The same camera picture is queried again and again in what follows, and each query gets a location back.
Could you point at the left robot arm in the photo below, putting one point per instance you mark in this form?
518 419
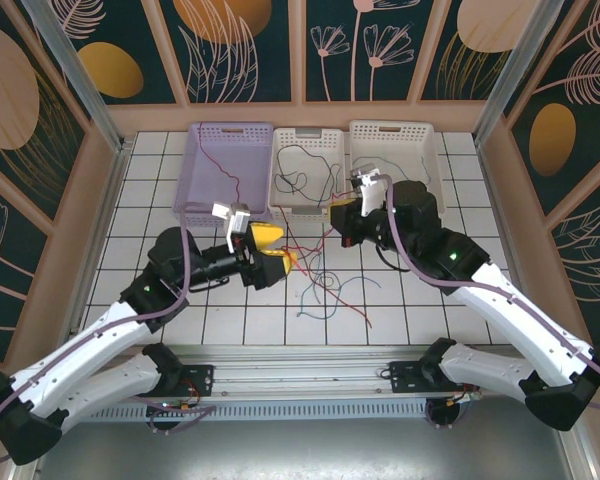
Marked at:
80 350

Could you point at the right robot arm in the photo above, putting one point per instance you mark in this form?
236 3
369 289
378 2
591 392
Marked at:
520 320

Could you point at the aluminium side rail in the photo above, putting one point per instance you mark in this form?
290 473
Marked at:
102 225

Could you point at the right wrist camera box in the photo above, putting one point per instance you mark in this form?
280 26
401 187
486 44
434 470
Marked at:
367 192

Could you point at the purple plastic basket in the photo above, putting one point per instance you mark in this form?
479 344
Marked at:
215 185

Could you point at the metal sheet panel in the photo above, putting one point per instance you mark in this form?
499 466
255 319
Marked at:
300 450

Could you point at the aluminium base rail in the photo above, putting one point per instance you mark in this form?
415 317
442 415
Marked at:
290 372

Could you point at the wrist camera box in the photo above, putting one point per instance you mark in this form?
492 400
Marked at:
237 222
367 192

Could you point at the cream plastic basket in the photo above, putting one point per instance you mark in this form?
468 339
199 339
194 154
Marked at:
405 145

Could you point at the aluminium corner post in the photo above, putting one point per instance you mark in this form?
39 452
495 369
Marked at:
514 75
80 85

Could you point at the small power lead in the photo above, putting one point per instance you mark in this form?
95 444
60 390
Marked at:
455 400
182 407

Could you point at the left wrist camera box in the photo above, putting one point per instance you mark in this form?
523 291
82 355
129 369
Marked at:
237 222

